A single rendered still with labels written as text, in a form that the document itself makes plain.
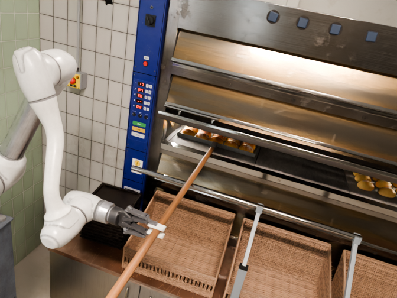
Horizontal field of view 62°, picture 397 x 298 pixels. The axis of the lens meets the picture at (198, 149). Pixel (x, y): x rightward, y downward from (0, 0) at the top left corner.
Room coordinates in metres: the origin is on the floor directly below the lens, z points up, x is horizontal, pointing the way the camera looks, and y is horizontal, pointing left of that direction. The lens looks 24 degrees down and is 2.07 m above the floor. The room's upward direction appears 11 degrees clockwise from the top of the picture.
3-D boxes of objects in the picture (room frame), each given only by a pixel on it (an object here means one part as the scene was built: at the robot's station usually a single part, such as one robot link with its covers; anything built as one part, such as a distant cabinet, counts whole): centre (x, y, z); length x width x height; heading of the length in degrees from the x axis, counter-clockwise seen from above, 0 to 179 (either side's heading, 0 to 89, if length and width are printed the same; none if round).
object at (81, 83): (2.04, 0.84, 1.46); 0.10 x 0.07 x 0.10; 78
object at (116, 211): (1.11, 0.26, 1.20); 0.09 x 0.07 x 0.08; 78
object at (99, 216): (1.13, 0.33, 1.20); 0.09 x 0.06 x 0.09; 168
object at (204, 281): (1.63, 0.00, 0.72); 0.56 x 0.49 x 0.28; 79
